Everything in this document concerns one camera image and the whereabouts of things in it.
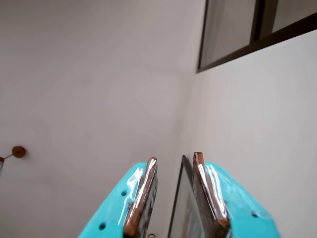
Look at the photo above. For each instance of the dark framed wall picture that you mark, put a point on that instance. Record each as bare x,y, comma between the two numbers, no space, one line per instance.
184,210

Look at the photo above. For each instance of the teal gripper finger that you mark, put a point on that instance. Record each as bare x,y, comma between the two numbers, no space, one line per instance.
116,208
235,208

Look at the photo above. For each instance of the round wooden wall knob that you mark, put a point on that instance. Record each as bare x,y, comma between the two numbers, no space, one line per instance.
18,151

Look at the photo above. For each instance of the dark window frame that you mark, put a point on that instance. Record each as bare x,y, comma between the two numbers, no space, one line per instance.
247,48

